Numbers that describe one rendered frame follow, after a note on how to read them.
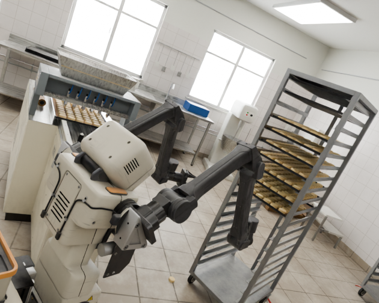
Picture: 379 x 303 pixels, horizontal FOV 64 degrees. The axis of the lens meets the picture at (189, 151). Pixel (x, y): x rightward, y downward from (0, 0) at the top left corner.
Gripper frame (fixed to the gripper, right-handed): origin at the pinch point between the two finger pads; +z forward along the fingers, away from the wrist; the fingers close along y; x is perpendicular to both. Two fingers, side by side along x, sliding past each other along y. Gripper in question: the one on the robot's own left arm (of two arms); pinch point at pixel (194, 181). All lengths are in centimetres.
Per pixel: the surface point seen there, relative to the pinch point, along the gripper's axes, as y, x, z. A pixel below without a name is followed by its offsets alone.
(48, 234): -54, 4, -69
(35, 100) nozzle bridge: -2, 79, -100
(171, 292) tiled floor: -99, 17, 27
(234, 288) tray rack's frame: -86, 13, 76
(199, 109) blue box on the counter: -7, 344, 121
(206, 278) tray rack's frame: -85, 20, 53
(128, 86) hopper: 28, 84, -42
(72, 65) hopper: 30, 76, -83
